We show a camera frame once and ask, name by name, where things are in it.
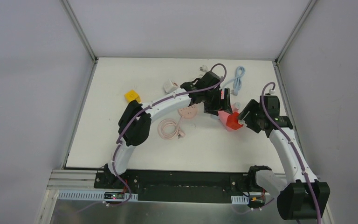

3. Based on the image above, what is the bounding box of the pink power strip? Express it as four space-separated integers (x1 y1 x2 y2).
218 102 241 125

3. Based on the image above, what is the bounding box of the yellow cube adapter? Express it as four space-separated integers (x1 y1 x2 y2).
124 90 141 103

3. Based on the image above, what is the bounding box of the light blue cord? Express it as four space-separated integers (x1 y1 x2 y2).
222 65 246 97

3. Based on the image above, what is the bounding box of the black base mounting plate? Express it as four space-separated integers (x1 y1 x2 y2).
94 168 264 203

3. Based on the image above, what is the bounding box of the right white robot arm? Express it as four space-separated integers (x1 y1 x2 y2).
238 82 330 224

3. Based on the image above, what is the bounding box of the white cube adapter with picture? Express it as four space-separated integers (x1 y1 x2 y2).
163 79 179 94

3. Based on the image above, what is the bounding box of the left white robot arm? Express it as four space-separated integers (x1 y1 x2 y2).
103 63 233 189

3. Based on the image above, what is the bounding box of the red cube adapter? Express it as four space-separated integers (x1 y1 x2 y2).
226 112 243 131

